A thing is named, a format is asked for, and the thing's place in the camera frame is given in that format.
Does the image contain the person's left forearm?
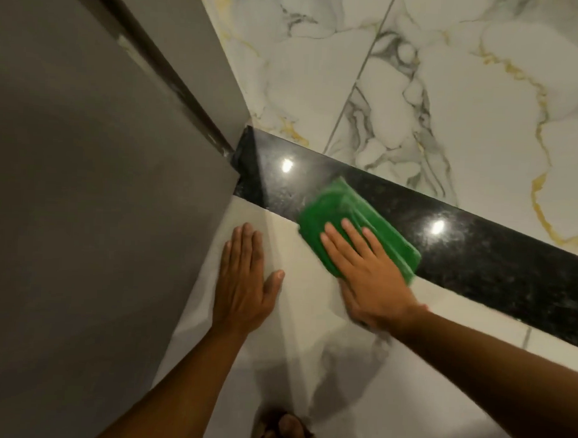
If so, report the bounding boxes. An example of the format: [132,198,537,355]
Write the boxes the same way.
[92,321,248,438]

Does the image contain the person's left hand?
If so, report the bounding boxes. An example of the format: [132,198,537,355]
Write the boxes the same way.
[210,221,288,342]

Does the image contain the grey door frame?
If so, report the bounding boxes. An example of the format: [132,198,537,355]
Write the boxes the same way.
[97,0,259,152]

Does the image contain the grey door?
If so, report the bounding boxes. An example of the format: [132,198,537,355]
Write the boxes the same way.
[0,0,249,438]

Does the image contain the person's right hand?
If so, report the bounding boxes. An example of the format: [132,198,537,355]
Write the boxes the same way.
[316,218,433,334]

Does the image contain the person's foot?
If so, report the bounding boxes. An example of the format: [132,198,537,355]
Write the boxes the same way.
[251,406,324,438]

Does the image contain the person's right forearm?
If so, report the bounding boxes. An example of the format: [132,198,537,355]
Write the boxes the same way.
[388,303,578,438]

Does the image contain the black granite threshold strip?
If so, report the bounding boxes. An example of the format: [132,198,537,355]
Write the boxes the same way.
[224,124,578,353]

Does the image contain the green cleaning cloth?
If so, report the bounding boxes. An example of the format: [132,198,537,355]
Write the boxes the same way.
[294,175,425,286]

